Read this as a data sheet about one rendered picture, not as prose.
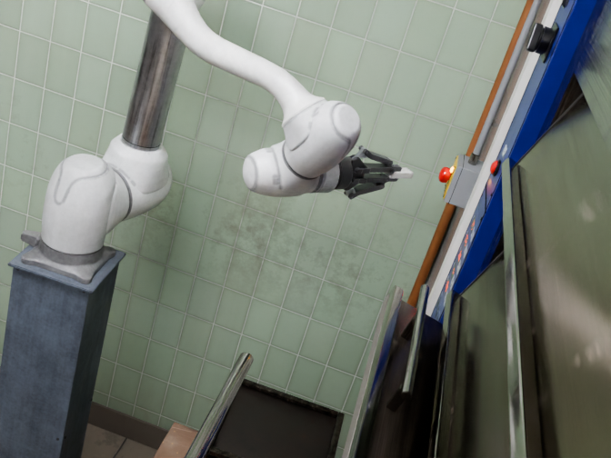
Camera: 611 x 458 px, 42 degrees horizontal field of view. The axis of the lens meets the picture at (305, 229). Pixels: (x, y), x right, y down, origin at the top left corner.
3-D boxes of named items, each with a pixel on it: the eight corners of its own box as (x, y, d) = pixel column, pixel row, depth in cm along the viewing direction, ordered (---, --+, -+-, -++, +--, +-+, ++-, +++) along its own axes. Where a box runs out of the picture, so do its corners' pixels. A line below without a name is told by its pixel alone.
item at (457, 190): (471, 196, 200) (485, 161, 196) (470, 212, 191) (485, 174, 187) (443, 187, 201) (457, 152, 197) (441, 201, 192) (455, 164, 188)
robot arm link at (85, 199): (25, 233, 194) (35, 154, 185) (76, 214, 210) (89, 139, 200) (74, 263, 189) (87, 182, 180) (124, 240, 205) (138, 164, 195)
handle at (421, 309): (405, 306, 141) (414, 311, 141) (383, 417, 111) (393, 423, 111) (423, 282, 138) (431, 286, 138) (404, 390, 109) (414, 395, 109)
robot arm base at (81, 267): (38, 226, 210) (41, 208, 207) (116, 253, 209) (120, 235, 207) (3, 256, 193) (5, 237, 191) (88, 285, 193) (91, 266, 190)
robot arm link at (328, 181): (293, 181, 177) (314, 181, 180) (314, 201, 170) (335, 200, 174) (304, 144, 173) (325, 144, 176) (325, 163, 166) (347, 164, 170)
